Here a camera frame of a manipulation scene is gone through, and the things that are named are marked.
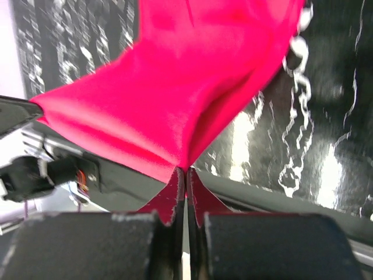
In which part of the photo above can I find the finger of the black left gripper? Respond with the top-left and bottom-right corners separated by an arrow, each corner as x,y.
0,96 -> 44,137

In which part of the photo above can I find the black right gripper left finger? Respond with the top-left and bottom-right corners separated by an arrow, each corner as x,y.
1,168 -> 185,279

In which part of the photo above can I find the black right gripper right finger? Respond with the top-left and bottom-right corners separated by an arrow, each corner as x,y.
186,167 -> 365,280

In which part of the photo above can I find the red t-shirt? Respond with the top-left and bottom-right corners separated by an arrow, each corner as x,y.
29,0 -> 307,184

